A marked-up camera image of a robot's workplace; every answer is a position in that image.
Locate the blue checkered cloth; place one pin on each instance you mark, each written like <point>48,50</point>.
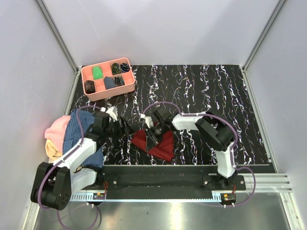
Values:
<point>73,135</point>

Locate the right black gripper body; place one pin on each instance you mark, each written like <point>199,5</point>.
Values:
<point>154,132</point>

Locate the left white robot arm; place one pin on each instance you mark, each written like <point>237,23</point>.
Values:
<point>55,182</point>

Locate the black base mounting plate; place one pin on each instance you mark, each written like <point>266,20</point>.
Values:
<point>121,176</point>

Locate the dark red cloth napkin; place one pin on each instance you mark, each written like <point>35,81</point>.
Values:
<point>163,151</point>

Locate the dark striped rolled sock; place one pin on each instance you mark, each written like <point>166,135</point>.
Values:
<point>119,81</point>

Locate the yellow patterned dark sock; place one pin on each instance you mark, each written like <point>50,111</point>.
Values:
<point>115,68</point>

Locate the pink divided organizer tray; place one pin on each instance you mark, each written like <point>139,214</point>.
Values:
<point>101,92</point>

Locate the grey blue rolled sock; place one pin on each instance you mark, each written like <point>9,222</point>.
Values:
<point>109,83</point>

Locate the pink cloth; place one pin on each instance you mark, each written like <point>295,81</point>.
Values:
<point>57,130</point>

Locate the dark brown rolled sock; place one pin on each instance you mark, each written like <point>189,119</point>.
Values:
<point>89,87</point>

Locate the peach orange cloth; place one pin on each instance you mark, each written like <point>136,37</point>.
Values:
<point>52,150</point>

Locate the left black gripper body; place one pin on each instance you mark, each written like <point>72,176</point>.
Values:
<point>114,131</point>

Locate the blue patterned dark sock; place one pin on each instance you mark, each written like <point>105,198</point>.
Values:
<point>124,67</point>

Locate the green rolled sock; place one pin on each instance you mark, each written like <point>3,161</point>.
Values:
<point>97,73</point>

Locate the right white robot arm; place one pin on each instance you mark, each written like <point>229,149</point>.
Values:
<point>218,133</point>

